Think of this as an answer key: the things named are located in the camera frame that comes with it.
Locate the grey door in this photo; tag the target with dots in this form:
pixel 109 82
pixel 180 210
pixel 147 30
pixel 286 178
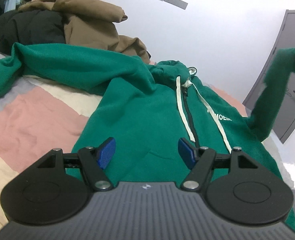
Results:
pixel 271 99

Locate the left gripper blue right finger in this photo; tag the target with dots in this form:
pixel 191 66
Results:
pixel 235 186

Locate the black garment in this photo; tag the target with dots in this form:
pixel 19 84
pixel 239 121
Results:
pixel 30 27

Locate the green hooded sweatshirt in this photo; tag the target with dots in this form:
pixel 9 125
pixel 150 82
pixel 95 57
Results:
pixel 58 95

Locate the patchwork bed cover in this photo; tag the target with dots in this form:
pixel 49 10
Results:
pixel 99 145

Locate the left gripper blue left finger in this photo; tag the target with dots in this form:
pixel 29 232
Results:
pixel 58 185

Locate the grey wall switch panel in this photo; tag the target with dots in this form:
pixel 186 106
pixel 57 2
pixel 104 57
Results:
pixel 178 3

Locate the brown jacket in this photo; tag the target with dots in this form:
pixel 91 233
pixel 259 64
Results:
pixel 91 23

